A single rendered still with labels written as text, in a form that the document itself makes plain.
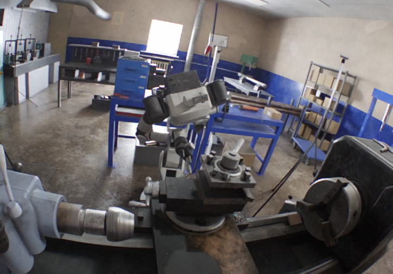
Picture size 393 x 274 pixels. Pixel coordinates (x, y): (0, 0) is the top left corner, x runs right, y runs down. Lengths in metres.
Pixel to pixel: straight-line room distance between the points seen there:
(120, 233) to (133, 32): 7.13
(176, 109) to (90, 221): 0.86
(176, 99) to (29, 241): 1.02
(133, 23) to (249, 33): 4.30
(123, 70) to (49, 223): 1.96
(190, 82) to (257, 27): 7.28
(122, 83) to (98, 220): 1.94
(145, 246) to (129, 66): 1.86
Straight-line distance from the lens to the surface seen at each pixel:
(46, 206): 0.52
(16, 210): 0.48
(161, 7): 7.47
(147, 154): 2.55
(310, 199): 0.90
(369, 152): 0.99
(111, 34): 7.51
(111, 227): 0.49
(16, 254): 0.55
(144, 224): 0.81
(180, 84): 1.25
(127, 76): 2.29
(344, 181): 0.80
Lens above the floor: 1.51
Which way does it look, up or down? 22 degrees down
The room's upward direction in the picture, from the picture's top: 14 degrees clockwise
